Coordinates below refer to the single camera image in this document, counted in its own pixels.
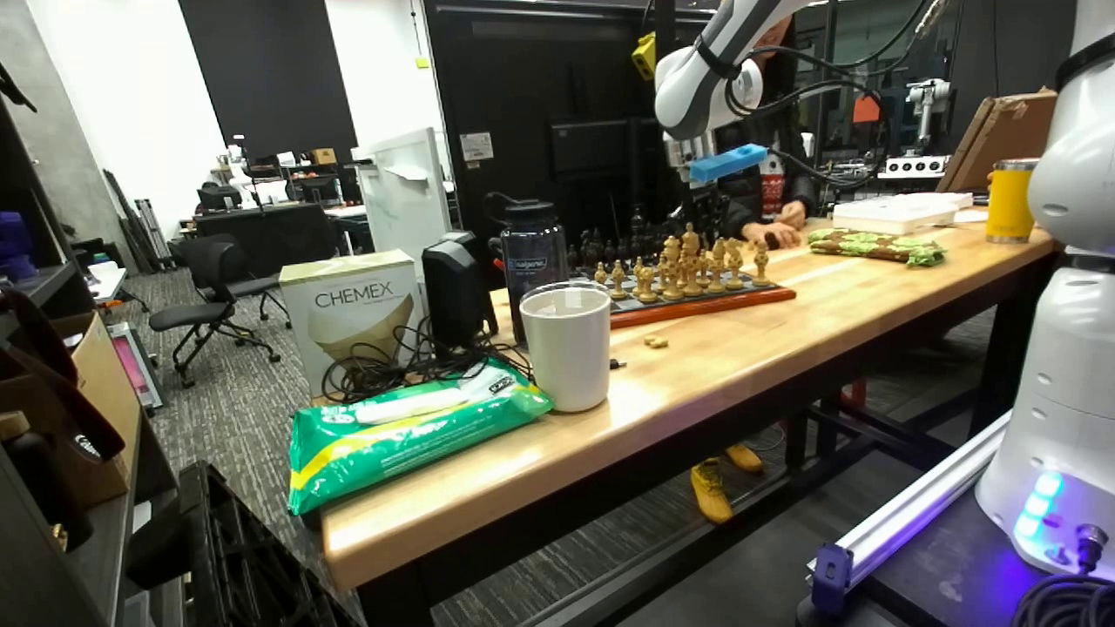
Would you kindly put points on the person's right hand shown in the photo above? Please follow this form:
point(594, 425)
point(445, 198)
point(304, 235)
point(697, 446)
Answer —
point(766, 235)

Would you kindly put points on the white paper cup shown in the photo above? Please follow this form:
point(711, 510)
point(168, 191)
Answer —
point(565, 350)

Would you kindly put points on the black office chair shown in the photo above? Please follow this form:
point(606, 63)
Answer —
point(220, 289)

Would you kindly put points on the white power strip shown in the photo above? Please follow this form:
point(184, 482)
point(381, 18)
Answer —
point(909, 170)

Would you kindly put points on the yellow hanging tag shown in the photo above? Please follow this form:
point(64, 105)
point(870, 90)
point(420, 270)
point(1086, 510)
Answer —
point(646, 52)

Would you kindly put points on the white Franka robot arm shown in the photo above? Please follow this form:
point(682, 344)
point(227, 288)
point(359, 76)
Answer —
point(1066, 350)

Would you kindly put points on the green brown oven mitt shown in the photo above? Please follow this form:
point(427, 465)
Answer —
point(919, 247)
point(846, 242)

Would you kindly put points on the wooden chessboard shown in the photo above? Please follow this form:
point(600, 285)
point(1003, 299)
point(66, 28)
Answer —
point(697, 300)

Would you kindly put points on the tan wooden chess piece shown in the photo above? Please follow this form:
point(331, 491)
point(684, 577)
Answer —
point(761, 260)
point(719, 263)
point(618, 275)
point(600, 275)
point(706, 270)
point(690, 247)
point(640, 285)
point(735, 254)
point(654, 280)
point(671, 254)

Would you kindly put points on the white board panel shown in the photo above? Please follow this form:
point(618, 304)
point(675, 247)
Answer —
point(404, 194)

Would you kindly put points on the yellow shoe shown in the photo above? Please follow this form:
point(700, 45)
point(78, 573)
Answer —
point(742, 458)
point(711, 491)

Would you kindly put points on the green wipes pack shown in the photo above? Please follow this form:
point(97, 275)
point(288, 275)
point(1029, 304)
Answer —
point(404, 430)

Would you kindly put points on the person in black puffer jacket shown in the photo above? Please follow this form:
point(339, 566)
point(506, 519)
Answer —
point(771, 180)

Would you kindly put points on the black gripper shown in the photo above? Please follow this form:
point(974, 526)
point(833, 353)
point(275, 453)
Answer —
point(711, 207)

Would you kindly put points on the brown cardboard box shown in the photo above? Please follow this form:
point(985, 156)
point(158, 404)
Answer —
point(107, 396)

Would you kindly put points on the small tan piece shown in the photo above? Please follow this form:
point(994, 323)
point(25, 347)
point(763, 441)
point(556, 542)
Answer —
point(656, 344)

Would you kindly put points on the wooden framed board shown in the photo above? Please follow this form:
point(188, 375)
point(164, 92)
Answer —
point(999, 141)

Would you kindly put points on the person's left hand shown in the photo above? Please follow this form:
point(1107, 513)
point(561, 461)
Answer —
point(795, 213)

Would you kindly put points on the dark background desk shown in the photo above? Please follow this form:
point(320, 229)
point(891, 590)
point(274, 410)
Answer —
point(280, 213)

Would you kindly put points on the white Chemex filter box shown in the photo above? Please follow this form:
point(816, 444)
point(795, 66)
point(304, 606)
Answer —
point(349, 315)

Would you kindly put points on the black plastic crate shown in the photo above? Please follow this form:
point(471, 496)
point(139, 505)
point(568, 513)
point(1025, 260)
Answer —
point(232, 559)

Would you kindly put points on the paper label on partition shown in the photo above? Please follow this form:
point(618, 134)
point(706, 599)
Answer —
point(475, 148)

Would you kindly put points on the pink white flat pack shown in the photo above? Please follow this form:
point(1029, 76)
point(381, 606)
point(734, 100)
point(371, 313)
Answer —
point(137, 368)

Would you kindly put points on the black partition panel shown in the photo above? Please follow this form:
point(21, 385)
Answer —
point(560, 115)

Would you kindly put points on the yellow cup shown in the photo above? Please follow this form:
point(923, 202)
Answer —
point(1013, 202)

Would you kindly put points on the white plastic box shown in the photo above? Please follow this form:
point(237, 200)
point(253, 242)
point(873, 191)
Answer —
point(900, 213)

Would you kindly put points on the black coffee grinder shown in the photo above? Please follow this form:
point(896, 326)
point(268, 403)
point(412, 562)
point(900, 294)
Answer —
point(455, 299)

